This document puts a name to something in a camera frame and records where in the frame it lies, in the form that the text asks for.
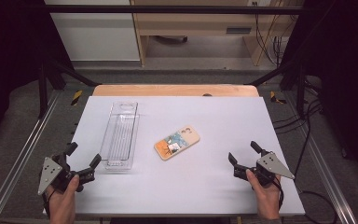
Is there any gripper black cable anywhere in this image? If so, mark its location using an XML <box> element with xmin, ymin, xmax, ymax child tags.
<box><xmin>271</xmin><ymin>176</ymin><xmax>285</xmax><ymax>211</ymax></box>
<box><xmin>41</xmin><ymin>189</ymin><xmax>57</xmax><ymax>219</ymax></box>

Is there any aluminium rail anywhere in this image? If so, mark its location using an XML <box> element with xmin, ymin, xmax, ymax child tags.
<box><xmin>0</xmin><ymin>90</ymin><xmax>63</xmax><ymax>224</ymax></box>
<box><xmin>283</xmin><ymin>92</ymin><xmax>358</xmax><ymax>224</ymax></box>

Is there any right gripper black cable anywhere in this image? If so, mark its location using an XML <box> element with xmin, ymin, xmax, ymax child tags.
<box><xmin>271</xmin><ymin>176</ymin><xmax>285</xmax><ymax>211</ymax></box>

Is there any clear plastic packaging tray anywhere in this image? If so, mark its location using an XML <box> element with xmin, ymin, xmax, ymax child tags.
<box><xmin>99</xmin><ymin>101</ymin><xmax>141</xmax><ymax>172</ymax></box>

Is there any cream patterned phone case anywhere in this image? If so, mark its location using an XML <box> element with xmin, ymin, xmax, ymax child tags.
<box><xmin>153</xmin><ymin>124</ymin><xmax>201</xmax><ymax>161</ymax></box>

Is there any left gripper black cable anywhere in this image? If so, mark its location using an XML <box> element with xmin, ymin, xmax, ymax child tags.
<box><xmin>41</xmin><ymin>189</ymin><xmax>57</xmax><ymax>219</ymax></box>

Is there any black frame strut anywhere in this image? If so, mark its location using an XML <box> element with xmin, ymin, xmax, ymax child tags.
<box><xmin>36</xmin><ymin>57</ymin><xmax>102</xmax><ymax>119</ymax></box>
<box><xmin>245</xmin><ymin>59</ymin><xmax>309</xmax><ymax>119</ymax></box>

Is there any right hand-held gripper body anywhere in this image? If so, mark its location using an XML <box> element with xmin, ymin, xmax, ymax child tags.
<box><xmin>233</xmin><ymin>150</ymin><xmax>296</xmax><ymax>188</ymax></box>

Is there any grey desk label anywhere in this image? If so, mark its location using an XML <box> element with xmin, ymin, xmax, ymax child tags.
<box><xmin>226</xmin><ymin>27</ymin><xmax>253</xmax><ymax>35</ymax></box>

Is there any white cabinet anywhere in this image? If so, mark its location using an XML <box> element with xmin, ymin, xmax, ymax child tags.
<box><xmin>43</xmin><ymin>0</ymin><xmax>142</xmax><ymax>63</ymax></box>

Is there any black cable under desk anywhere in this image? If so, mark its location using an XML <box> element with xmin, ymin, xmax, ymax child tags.
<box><xmin>151</xmin><ymin>35</ymin><xmax>189</xmax><ymax>45</ymax></box>

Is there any light wooden desk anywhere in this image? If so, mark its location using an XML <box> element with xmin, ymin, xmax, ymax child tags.
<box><xmin>130</xmin><ymin>0</ymin><xmax>306</xmax><ymax>68</ymax></box>

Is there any person's right hand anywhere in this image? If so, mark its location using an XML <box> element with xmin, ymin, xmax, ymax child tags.
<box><xmin>245</xmin><ymin>169</ymin><xmax>283</xmax><ymax>220</ymax></box>

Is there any bundle of hanging cables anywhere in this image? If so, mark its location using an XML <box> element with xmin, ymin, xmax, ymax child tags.
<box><xmin>253</xmin><ymin>1</ymin><xmax>295</xmax><ymax>67</ymax></box>

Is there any light wooden table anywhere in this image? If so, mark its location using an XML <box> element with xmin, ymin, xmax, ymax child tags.
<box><xmin>92</xmin><ymin>83</ymin><xmax>260</xmax><ymax>98</ymax></box>

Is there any black floor cable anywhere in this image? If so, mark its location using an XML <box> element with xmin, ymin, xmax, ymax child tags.
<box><xmin>273</xmin><ymin>77</ymin><xmax>339</xmax><ymax>224</ymax></box>

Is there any person's left hand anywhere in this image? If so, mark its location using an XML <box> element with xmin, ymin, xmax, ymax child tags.
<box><xmin>45</xmin><ymin>174</ymin><xmax>81</xmax><ymax>219</ymax></box>

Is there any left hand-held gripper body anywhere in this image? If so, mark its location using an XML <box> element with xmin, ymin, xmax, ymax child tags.
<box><xmin>37</xmin><ymin>152</ymin><xmax>97</xmax><ymax>196</ymax></box>

